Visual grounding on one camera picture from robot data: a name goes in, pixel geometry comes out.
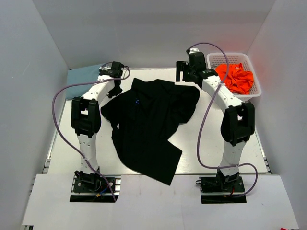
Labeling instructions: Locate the black t-shirt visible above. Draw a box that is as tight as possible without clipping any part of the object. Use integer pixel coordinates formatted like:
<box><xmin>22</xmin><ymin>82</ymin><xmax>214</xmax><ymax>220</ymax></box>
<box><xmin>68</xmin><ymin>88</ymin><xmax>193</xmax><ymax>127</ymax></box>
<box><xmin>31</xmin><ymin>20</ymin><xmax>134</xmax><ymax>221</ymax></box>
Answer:
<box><xmin>100</xmin><ymin>78</ymin><xmax>200</xmax><ymax>185</ymax></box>

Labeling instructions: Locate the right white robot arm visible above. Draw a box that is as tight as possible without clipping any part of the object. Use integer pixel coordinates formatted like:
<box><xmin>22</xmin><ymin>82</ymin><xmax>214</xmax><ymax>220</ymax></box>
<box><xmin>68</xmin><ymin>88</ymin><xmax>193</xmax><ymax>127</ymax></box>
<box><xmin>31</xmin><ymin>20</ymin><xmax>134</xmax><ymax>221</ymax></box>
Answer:
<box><xmin>101</xmin><ymin>49</ymin><xmax>255</xmax><ymax>191</ymax></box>

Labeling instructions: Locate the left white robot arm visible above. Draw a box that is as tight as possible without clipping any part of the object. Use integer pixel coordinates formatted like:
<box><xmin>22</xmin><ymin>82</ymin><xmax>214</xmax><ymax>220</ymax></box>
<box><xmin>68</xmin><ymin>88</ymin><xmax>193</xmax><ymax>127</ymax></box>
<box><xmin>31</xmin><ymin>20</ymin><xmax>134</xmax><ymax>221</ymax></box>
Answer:
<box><xmin>71</xmin><ymin>61</ymin><xmax>124</xmax><ymax>174</ymax></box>

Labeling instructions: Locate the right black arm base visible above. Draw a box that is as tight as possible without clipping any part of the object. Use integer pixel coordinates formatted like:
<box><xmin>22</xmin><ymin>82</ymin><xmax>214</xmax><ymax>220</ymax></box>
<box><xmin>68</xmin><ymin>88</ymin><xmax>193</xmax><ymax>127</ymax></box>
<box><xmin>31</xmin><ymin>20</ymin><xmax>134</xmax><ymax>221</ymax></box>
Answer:
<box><xmin>195</xmin><ymin>170</ymin><xmax>247</xmax><ymax>204</ymax></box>

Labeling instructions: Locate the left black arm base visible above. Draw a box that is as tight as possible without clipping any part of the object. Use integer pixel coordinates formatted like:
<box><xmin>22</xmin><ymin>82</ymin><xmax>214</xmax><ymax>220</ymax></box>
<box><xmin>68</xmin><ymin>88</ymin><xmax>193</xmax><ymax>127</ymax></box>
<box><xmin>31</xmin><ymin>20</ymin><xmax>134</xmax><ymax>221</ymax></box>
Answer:
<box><xmin>70</xmin><ymin>171</ymin><xmax>121</xmax><ymax>203</ymax></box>

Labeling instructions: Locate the white plastic basket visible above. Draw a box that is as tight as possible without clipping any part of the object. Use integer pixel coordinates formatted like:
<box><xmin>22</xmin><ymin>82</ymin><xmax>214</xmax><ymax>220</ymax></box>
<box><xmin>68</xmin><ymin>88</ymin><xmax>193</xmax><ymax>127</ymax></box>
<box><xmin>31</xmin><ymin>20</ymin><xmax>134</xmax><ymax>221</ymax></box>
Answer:
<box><xmin>207</xmin><ymin>53</ymin><xmax>261</xmax><ymax>101</ymax></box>

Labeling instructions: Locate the folded blue-grey t-shirt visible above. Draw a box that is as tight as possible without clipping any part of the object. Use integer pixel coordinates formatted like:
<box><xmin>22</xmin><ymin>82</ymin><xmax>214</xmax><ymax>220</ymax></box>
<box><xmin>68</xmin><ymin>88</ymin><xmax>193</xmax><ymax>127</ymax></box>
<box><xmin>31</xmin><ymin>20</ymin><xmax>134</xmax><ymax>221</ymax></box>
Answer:
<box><xmin>65</xmin><ymin>64</ymin><xmax>103</xmax><ymax>100</ymax></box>

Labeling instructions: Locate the crumpled orange t-shirt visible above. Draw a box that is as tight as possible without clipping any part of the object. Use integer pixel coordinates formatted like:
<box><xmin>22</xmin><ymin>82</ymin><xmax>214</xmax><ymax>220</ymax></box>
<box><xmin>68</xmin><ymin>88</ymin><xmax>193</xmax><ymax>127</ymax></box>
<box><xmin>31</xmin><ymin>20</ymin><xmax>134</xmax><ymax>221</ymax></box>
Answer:
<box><xmin>224</xmin><ymin>63</ymin><xmax>254</xmax><ymax>95</ymax></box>

